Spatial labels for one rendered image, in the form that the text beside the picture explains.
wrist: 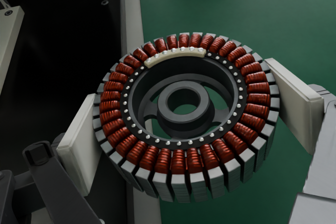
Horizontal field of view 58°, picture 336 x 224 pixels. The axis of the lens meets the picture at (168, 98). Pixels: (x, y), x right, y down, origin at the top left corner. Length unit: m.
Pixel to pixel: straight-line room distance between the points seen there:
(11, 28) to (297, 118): 0.32
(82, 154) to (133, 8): 0.27
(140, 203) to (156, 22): 0.21
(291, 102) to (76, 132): 0.11
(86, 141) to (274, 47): 0.22
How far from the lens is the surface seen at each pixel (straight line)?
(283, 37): 0.34
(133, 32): 0.37
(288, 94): 0.17
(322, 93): 0.17
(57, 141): 0.18
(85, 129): 0.17
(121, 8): 0.38
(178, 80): 0.22
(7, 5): 0.43
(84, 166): 0.16
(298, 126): 0.17
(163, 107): 0.19
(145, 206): 0.25
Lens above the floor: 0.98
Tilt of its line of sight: 51 degrees down
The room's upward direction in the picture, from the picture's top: 15 degrees counter-clockwise
